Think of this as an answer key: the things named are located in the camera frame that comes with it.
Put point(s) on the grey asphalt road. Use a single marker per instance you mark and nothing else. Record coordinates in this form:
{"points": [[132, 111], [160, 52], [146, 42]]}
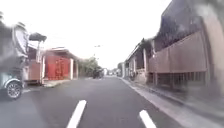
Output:
{"points": [[106, 96]]}

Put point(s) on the red building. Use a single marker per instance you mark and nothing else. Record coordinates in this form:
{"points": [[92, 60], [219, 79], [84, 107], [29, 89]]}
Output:
{"points": [[58, 66]]}

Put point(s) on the brown building with railing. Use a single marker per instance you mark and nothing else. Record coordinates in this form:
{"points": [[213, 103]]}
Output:
{"points": [[186, 50]]}

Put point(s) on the car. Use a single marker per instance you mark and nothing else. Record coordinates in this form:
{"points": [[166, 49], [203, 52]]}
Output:
{"points": [[10, 86]]}

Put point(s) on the pale concrete pavement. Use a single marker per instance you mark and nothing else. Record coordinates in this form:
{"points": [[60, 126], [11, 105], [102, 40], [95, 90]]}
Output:
{"points": [[180, 106]]}

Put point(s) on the building with dark awning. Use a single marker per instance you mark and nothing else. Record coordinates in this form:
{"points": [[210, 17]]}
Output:
{"points": [[31, 63]]}

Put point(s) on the green trees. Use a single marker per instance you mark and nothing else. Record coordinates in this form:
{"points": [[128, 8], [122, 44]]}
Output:
{"points": [[87, 66]]}

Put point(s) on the robot's own part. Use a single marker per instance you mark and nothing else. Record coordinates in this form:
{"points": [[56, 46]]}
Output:
{"points": [[147, 120], [76, 115]]}

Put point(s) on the dark vehicle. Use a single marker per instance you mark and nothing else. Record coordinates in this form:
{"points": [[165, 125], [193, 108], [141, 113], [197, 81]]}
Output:
{"points": [[97, 73]]}

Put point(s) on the row of houses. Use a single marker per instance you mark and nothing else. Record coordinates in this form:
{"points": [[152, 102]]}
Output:
{"points": [[135, 63]]}

